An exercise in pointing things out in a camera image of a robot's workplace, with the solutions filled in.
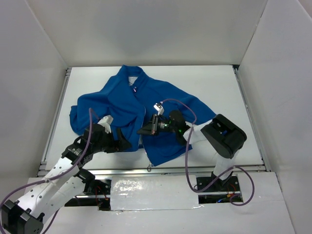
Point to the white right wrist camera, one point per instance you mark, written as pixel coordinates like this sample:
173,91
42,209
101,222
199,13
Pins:
159,107

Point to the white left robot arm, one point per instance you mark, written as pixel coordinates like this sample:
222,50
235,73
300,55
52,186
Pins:
67,179

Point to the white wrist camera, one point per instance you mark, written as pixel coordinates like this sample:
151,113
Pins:
106,123
159,107

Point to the silver zipper pull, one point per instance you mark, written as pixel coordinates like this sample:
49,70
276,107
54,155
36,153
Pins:
149,167

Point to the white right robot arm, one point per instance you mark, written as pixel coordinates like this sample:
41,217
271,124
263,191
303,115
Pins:
222,134

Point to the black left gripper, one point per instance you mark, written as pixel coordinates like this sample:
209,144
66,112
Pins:
116,142

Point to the aluminium front rail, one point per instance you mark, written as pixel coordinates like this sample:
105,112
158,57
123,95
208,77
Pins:
153,171

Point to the blue zip-up fleece jacket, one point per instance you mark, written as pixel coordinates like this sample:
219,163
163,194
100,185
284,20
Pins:
129,97

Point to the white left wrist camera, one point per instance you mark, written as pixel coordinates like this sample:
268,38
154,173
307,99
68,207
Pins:
106,123

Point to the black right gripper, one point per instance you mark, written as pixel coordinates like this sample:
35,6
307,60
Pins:
154,126

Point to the white foil-taped front panel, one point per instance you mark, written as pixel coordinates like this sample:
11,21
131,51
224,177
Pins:
139,193

